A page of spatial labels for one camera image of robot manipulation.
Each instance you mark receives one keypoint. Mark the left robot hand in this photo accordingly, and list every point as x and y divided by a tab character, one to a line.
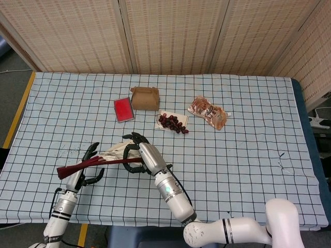
75	182

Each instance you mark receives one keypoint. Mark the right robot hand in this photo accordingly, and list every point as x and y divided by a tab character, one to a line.
152	157

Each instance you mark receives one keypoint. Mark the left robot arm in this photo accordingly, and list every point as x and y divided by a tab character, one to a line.
60	209

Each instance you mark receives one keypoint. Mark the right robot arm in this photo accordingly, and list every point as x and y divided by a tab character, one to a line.
175	199

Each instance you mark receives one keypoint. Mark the dark red grape bunch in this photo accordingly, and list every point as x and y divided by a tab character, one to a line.
170	122

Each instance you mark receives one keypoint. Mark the red ink pad case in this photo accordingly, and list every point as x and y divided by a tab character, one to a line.
124	109

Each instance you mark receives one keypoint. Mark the brown cardboard carry box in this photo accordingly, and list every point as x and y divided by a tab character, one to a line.
144	102

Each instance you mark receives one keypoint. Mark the orange spouted sauce pouch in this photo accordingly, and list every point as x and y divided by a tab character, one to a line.
209	112

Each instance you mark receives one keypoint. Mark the blue grid checked tablecloth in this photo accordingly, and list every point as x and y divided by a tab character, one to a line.
245	168

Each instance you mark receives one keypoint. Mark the woven folding screen panel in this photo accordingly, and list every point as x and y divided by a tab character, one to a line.
175	36
315	64
18	42
72	33
263	31

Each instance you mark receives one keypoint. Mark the blue padded table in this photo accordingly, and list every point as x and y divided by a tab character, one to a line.
310	144

